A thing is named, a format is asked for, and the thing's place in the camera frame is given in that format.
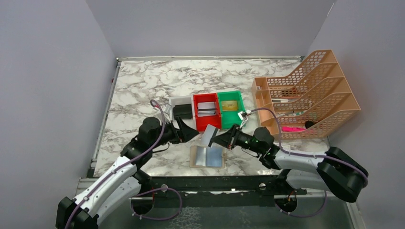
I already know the white plastic bin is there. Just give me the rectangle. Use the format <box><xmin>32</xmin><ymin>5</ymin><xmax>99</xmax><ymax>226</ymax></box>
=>
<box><xmin>169</xmin><ymin>95</ymin><xmax>196</xmax><ymax>129</ymax></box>

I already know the aluminium frame rail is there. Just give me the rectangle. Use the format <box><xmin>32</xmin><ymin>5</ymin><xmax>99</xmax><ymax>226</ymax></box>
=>
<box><xmin>74</xmin><ymin>175</ymin><xmax>357</xmax><ymax>200</ymax></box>

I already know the white card stack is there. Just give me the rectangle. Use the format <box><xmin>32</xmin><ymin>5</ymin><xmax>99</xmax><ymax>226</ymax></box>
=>
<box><xmin>197</xmin><ymin>102</ymin><xmax>216</xmax><ymax>117</ymax></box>

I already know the beige card holder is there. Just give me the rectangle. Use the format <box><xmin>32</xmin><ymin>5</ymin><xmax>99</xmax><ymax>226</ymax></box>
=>
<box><xmin>190</xmin><ymin>146</ymin><xmax>225</xmax><ymax>168</ymax></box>

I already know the green white pen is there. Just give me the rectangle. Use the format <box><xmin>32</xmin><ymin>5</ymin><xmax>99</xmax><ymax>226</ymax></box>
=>
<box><xmin>286</xmin><ymin>110</ymin><xmax>305</xmax><ymax>116</ymax></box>

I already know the orange mesh file organizer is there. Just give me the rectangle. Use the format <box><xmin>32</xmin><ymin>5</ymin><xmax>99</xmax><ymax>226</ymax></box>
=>
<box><xmin>251</xmin><ymin>50</ymin><xmax>361</xmax><ymax>140</ymax></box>

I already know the green plastic bin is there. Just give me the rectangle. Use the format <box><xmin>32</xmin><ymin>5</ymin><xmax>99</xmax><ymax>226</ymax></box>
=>
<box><xmin>217</xmin><ymin>91</ymin><xmax>245</xmax><ymax>129</ymax></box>

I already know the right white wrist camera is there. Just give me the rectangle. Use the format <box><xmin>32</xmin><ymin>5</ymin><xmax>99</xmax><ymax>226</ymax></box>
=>
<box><xmin>237</xmin><ymin>110</ymin><xmax>252</xmax><ymax>127</ymax></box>

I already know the black mounting rail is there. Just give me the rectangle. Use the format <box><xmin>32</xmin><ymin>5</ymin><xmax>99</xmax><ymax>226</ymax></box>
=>
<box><xmin>128</xmin><ymin>171</ymin><xmax>306</xmax><ymax>213</ymax></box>

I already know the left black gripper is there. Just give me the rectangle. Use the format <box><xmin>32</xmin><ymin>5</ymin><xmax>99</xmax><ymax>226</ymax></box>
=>
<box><xmin>150</xmin><ymin>116</ymin><xmax>199</xmax><ymax>150</ymax></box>

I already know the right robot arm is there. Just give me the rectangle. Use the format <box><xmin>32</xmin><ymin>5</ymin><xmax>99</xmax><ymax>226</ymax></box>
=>
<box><xmin>210</xmin><ymin>125</ymin><xmax>368</xmax><ymax>203</ymax></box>

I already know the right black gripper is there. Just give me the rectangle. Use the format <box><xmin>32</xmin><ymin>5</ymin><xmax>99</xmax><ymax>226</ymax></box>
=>
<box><xmin>211</xmin><ymin>123</ymin><xmax>264</xmax><ymax>154</ymax></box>

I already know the pink highlighter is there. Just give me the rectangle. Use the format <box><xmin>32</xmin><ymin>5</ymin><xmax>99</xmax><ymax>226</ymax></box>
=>
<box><xmin>281</xmin><ymin>126</ymin><xmax>306</xmax><ymax>132</ymax></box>

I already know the black credit card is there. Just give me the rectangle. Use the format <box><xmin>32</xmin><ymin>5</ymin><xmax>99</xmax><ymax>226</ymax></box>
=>
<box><xmin>173</xmin><ymin>104</ymin><xmax>193</xmax><ymax>120</ymax></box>

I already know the small white red box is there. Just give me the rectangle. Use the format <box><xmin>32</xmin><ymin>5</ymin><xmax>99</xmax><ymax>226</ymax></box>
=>
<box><xmin>278</xmin><ymin>143</ymin><xmax>291</xmax><ymax>151</ymax></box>

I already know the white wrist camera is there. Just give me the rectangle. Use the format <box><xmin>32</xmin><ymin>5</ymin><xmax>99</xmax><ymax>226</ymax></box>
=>
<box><xmin>237</xmin><ymin>110</ymin><xmax>252</xmax><ymax>127</ymax></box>
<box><xmin>156</xmin><ymin>104</ymin><xmax>172</xmax><ymax>123</ymax></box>

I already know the gold credit card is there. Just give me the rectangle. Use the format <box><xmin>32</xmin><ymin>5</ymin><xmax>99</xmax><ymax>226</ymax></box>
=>
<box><xmin>221</xmin><ymin>100</ymin><xmax>238</xmax><ymax>111</ymax></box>

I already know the silver grey credit card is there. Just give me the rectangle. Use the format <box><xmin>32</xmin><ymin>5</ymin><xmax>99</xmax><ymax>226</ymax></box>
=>
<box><xmin>200</xmin><ymin>124</ymin><xmax>219</xmax><ymax>147</ymax></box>

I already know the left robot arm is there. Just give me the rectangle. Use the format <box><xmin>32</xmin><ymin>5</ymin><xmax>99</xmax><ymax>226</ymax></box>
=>
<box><xmin>56</xmin><ymin>117</ymin><xmax>199</xmax><ymax>229</ymax></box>

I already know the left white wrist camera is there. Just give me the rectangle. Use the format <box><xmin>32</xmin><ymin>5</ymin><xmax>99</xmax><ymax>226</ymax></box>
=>
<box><xmin>156</xmin><ymin>104</ymin><xmax>172</xmax><ymax>123</ymax></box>

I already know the red plastic bin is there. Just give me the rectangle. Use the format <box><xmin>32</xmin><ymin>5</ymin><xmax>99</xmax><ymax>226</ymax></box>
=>
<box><xmin>192</xmin><ymin>93</ymin><xmax>222</xmax><ymax>132</ymax></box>

